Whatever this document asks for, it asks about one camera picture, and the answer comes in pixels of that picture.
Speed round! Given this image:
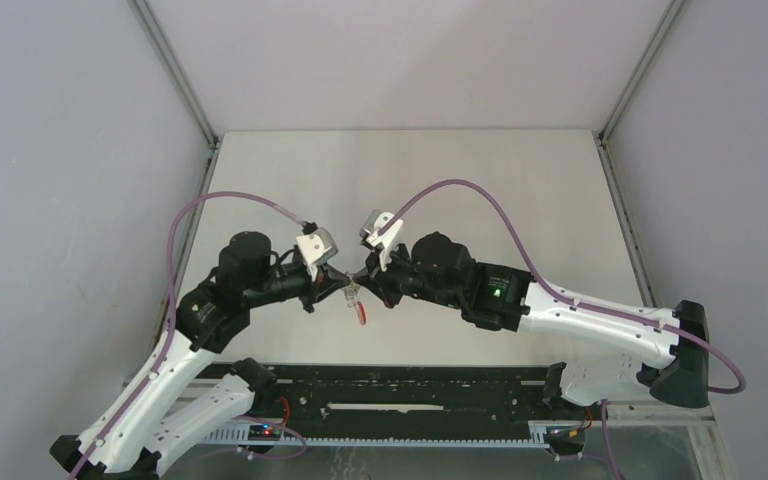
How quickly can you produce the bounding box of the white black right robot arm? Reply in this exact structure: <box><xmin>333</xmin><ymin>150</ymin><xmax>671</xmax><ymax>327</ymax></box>
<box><xmin>354</xmin><ymin>232</ymin><xmax>709</xmax><ymax>418</ymax></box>

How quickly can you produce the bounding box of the red-handled metal key holder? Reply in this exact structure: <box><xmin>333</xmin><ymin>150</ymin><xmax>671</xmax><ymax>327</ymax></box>
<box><xmin>343</xmin><ymin>274</ymin><xmax>368</xmax><ymax>326</ymax></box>

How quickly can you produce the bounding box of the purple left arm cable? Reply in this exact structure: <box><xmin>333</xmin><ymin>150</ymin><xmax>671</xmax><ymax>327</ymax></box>
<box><xmin>65</xmin><ymin>191</ymin><xmax>309</xmax><ymax>480</ymax></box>

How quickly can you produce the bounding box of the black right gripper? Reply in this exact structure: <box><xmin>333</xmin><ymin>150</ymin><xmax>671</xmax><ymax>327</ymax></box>
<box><xmin>354</xmin><ymin>238</ymin><xmax>463</xmax><ymax>312</ymax></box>

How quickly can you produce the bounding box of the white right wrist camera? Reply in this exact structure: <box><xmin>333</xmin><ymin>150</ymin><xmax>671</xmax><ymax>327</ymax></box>
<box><xmin>359</xmin><ymin>209</ymin><xmax>404</xmax><ymax>272</ymax></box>

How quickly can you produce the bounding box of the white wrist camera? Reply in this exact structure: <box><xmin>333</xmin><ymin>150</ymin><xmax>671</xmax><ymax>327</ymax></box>
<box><xmin>359</xmin><ymin>209</ymin><xmax>404</xmax><ymax>272</ymax></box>
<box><xmin>295</xmin><ymin>223</ymin><xmax>338</xmax><ymax>280</ymax></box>

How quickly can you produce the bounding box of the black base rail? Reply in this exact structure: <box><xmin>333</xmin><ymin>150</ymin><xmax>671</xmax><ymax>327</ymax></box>
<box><xmin>191</xmin><ymin>362</ymin><xmax>609</xmax><ymax>440</ymax></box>

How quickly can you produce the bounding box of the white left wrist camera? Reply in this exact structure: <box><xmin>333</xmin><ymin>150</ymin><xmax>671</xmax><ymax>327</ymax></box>
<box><xmin>295</xmin><ymin>223</ymin><xmax>338</xmax><ymax>280</ymax></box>

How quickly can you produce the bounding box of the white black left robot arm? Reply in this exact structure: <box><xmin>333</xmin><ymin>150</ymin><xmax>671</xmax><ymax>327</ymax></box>
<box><xmin>50</xmin><ymin>224</ymin><xmax>348</xmax><ymax>479</ymax></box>

